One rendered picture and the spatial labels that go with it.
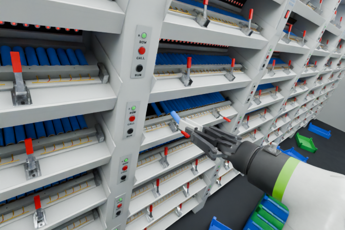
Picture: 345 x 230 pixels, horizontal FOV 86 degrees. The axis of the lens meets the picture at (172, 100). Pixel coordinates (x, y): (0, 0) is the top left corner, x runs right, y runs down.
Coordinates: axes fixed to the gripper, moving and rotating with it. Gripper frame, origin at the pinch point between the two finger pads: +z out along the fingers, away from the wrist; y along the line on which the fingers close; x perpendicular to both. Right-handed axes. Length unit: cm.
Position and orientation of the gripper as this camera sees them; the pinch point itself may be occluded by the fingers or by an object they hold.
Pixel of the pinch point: (190, 127)
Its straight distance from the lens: 56.9
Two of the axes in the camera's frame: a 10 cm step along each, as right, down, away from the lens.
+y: -7.4, 1.4, -6.6
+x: -1.0, 9.4, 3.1
